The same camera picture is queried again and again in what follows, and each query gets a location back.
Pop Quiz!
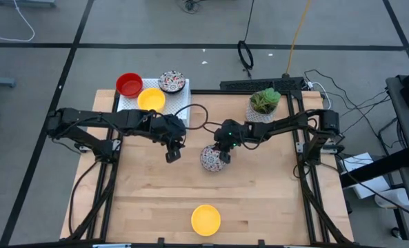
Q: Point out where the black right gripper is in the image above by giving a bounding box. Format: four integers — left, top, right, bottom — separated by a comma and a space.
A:
213, 119, 248, 164

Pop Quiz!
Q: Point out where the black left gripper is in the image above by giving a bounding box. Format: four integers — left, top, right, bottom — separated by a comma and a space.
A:
148, 113, 187, 164

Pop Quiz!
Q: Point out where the black floral patterned mini bowl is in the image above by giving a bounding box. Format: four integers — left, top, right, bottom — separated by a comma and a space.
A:
158, 70, 187, 94
199, 144, 228, 173

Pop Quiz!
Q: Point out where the yellow plastic mini bowl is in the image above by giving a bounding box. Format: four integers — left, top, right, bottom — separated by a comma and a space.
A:
137, 87, 166, 112
190, 204, 222, 237

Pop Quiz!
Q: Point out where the red plastic mini bowl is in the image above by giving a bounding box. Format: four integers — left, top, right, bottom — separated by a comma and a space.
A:
115, 72, 144, 99

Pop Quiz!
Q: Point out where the white perforated metal shelf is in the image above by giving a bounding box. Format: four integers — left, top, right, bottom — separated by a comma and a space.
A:
116, 78, 192, 129

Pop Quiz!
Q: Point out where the white patterned pot with plant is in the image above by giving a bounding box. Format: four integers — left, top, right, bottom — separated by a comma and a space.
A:
244, 87, 282, 124

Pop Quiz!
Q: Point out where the black desk base beam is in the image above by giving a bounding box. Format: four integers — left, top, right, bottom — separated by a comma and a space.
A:
339, 147, 409, 189

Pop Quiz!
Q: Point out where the white paper box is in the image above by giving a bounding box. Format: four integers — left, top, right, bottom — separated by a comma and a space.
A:
341, 152, 392, 200

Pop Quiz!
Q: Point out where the white bag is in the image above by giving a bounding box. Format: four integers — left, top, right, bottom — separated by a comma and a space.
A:
375, 187, 409, 210

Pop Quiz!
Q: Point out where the grey desk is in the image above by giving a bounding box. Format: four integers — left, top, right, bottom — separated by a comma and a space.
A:
385, 74, 409, 248

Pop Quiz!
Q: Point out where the black aluminium extrusion frame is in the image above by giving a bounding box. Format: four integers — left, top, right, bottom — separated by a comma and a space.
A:
66, 88, 355, 248

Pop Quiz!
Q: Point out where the black coiled cable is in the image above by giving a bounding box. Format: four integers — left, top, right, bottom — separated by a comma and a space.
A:
237, 0, 256, 79

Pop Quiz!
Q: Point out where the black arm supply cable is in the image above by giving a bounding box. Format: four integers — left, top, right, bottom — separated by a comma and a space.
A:
68, 160, 100, 237

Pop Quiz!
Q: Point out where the white plug with cable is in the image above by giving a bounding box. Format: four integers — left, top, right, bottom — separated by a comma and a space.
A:
306, 81, 332, 110

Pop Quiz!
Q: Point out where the yellow cable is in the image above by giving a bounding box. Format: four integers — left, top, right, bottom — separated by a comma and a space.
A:
285, 0, 312, 76

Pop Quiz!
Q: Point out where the black cable bundle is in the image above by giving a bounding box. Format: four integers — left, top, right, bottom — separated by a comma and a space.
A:
174, 0, 205, 15

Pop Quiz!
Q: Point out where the white floor cable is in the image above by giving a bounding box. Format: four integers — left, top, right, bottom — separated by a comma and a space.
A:
0, 0, 36, 43

